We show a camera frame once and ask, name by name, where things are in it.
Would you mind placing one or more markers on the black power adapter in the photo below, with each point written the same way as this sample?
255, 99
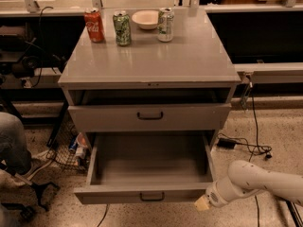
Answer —
226, 143

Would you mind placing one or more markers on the white green soda can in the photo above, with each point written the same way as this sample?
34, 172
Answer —
165, 24

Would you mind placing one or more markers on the grey top drawer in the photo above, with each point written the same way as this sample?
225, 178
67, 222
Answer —
177, 117

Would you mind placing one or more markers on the black wire basket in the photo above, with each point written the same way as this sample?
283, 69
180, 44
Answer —
59, 153

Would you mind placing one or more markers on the blue can in basket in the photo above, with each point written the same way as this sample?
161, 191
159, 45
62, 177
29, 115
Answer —
73, 145

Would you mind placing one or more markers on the white bowl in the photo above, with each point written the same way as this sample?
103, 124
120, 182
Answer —
146, 19

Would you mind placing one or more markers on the black chair base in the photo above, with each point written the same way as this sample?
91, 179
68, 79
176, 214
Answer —
27, 212

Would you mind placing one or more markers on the grey drawer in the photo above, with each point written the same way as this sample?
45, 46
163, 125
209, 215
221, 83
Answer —
177, 117
134, 167

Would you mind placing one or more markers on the grey metal drawer cabinet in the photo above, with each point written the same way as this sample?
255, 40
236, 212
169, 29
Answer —
193, 68

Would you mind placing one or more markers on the dark machine at left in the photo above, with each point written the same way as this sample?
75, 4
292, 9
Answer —
21, 56

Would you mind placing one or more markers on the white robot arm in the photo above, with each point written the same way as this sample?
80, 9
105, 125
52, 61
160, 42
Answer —
244, 179

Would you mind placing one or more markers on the black metal bar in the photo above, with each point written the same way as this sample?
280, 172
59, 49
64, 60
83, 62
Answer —
298, 221

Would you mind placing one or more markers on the person leg in jeans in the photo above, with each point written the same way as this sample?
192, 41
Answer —
13, 144

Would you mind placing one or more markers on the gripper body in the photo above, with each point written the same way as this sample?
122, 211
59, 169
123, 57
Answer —
214, 195

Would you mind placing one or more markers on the red cola can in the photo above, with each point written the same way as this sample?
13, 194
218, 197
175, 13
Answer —
94, 25

